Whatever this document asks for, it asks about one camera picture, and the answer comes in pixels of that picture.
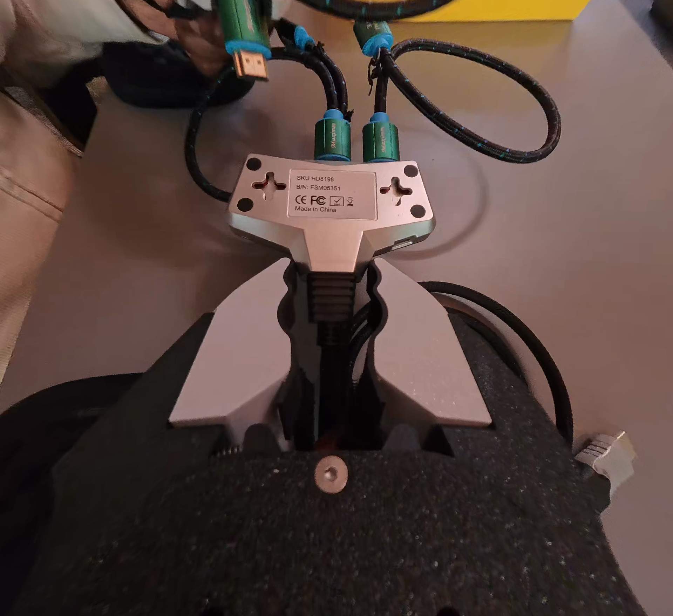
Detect person's cream jacket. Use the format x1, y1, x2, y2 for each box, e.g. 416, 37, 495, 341
0, 85, 101, 385

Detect braided HDMI cable green plugs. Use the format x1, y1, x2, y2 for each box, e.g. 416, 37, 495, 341
352, 17, 562, 165
210, 0, 511, 83
184, 17, 353, 201

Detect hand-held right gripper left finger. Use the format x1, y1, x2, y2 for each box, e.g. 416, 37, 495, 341
168, 258, 316, 450

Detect person's left forearm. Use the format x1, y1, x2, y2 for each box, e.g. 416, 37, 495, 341
0, 0, 164, 88

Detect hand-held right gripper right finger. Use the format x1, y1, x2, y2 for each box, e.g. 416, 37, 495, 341
351, 258, 493, 450

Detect person's left hand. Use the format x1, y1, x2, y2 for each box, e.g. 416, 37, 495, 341
126, 0, 237, 78

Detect silver HDMI switch box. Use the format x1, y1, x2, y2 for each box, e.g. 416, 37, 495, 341
227, 155, 437, 274

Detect black mesh cable silver plug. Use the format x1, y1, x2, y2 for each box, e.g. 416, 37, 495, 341
307, 272, 637, 496

